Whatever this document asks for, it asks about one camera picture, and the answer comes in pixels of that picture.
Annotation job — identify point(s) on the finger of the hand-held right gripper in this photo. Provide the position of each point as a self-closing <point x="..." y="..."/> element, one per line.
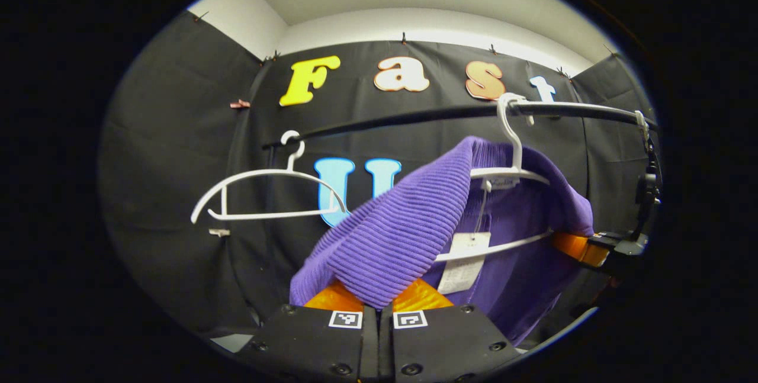
<point x="583" y="248"/>

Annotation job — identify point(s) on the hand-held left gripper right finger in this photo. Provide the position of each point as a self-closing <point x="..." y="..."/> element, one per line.
<point x="444" y="341"/>

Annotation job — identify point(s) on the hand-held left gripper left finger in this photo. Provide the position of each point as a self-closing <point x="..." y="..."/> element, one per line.
<point x="314" y="341"/>

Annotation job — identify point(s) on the purple ribbed jacket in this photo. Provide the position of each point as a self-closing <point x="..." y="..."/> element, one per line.
<point x="402" y="235"/>

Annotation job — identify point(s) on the white plastic clothes hanger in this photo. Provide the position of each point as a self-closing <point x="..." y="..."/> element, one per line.
<point x="497" y="172"/>
<point x="272" y="215"/>

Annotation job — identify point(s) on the small metal clip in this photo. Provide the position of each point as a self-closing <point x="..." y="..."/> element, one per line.
<point x="219" y="232"/>
<point x="240" y="103"/>

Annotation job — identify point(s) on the black clothes rail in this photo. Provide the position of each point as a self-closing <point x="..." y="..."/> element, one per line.
<point x="414" y="115"/>

